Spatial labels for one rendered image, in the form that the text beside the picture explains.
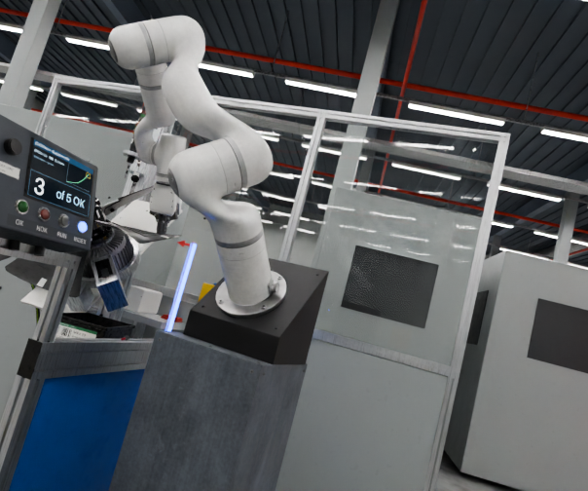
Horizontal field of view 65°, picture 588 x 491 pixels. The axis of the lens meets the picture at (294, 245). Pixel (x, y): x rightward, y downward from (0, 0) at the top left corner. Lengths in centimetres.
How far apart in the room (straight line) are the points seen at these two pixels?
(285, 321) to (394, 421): 108
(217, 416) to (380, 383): 112
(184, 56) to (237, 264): 50
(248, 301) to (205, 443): 34
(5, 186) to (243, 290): 56
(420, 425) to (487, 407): 264
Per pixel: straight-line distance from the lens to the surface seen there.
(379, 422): 212
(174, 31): 125
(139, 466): 124
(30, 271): 164
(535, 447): 490
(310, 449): 219
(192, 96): 111
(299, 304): 118
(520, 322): 476
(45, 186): 98
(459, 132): 230
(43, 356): 115
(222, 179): 100
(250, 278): 114
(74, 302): 179
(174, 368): 116
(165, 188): 159
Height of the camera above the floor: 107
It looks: 7 degrees up
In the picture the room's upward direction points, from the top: 15 degrees clockwise
